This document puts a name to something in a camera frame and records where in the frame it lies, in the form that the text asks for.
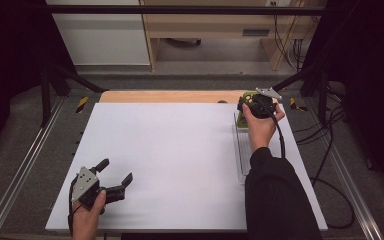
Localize green phone case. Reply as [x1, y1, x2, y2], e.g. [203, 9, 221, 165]
[237, 91, 259, 130]

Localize person's right hand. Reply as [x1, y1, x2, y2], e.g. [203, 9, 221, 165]
[241, 101, 286, 155]

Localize white board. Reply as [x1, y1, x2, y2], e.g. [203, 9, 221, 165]
[44, 102, 329, 233]

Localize wooden desk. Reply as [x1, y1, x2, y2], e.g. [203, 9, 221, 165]
[139, 0, 328, 72]

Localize wooden table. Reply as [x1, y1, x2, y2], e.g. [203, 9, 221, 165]
[98, 89, 279, 105]

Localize black horizontal frame bar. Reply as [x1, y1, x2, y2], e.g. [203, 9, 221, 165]
[45, 4, 328, 16]

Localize cables hanging beside desk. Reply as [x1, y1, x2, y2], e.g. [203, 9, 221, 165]
[272, 1, 318, 72]

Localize black curtain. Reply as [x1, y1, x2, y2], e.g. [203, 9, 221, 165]
[0, 0, 78, 165]
[299, 0, 384, 203]

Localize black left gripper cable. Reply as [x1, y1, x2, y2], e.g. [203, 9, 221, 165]
[67, 181, 84, 236]

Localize black frame stand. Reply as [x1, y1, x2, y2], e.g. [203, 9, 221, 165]
[271, 62, 332, 127]
[39, 62, 110, 128]

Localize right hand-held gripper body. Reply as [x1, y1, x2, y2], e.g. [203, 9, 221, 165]
[250, 87, 283, 120]

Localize bundle of black floor cables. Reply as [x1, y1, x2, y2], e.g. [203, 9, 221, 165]
[293, 84, 348, 178]

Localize white cabinet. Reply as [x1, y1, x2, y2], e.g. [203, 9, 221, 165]
[45, 0, 152, 66]

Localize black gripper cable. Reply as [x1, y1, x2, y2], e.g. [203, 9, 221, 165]
[67, 181, 84, 236]
[256, 98, 356, 231]

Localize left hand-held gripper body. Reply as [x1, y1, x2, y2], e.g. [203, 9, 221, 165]
[70, 165, 128, 213]

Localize person's left hand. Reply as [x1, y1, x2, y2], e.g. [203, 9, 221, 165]
[71, 189, 108, 240]

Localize yellow black tape strip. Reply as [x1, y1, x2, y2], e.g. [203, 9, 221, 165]
[289, 97, 308, 113]
[75, 96, 90, 114]

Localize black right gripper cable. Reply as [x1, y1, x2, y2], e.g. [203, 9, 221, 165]
[256, 98, 356, 231]

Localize aluminium rail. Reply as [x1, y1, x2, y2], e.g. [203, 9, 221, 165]
[0, 96, 66, 240]
[304, 98, 384, 240]

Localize grey desk label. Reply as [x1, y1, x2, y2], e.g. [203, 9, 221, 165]
[242, 28, 270, 37]

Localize clear plastic tray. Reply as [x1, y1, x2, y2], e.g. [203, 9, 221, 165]
[231, 111, 275, 186]

